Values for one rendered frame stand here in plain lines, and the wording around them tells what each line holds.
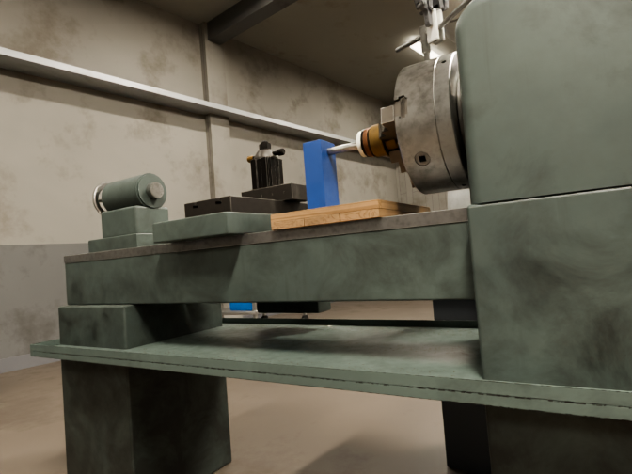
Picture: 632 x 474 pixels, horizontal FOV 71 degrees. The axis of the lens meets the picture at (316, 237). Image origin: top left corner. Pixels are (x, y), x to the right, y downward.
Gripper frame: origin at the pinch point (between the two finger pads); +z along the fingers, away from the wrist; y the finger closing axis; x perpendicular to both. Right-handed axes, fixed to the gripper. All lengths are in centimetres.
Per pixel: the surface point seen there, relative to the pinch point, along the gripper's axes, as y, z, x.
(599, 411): -20, 74, -39
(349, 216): -25.5, 41.0, 9.0
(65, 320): -83, 65, 112
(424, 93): -12.0, 17.2, -5.4
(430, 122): -12.5, 23.6, -6.5
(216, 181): 111, -16, 472
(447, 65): -7.0, 12.0, -8.1
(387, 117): -14.9, 19.9, 3.6
